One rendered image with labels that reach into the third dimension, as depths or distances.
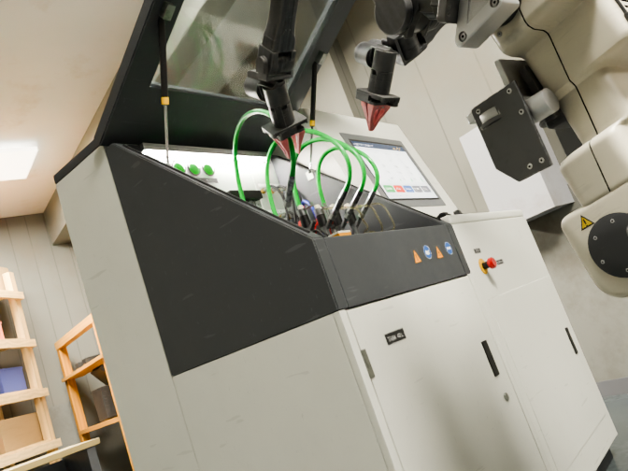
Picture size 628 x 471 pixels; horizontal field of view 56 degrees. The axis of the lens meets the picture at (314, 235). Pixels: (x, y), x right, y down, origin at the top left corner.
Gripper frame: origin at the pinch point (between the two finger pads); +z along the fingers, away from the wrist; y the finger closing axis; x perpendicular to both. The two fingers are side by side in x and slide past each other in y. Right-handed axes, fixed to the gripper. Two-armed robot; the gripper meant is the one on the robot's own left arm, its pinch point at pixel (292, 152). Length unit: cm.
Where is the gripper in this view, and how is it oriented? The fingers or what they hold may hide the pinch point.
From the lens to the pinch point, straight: 155.5
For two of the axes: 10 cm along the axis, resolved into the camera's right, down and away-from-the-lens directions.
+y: -8.3, 4.8, -2.9
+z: 2.2, 7.6, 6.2
